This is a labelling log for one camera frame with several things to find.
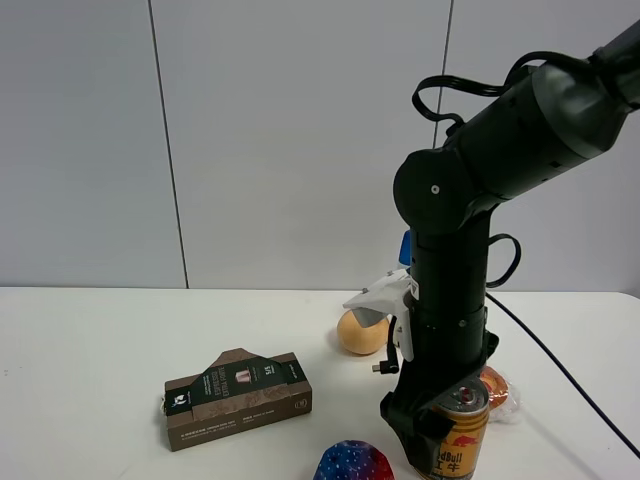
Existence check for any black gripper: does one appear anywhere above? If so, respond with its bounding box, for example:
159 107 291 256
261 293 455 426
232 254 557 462
380 361 480 467

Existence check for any gold Red Bull can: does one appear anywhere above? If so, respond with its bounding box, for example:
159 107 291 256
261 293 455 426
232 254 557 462
413 377 490 479

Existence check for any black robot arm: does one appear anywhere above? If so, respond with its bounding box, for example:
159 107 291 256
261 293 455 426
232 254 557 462
381 26 639 474

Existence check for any tan round bun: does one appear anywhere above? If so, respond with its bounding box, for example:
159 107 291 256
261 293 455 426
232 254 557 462
336 310 389 356

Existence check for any blue red dotted toy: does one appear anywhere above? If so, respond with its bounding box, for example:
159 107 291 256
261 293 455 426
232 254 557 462
313 440 395 480

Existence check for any wrapped fruit tart pastry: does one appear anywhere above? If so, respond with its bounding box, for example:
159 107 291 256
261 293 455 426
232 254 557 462
480 366 522 424

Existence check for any brown espresso capsule box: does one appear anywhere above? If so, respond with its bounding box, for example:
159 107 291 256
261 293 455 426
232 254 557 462
163 348 313 452

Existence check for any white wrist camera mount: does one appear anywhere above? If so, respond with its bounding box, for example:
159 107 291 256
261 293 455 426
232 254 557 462
343 269 414 361

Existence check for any black table cable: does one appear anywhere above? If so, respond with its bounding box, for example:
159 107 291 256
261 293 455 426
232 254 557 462
485 292 640 460

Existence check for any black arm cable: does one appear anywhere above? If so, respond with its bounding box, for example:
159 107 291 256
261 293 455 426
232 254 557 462
412 49 551 147

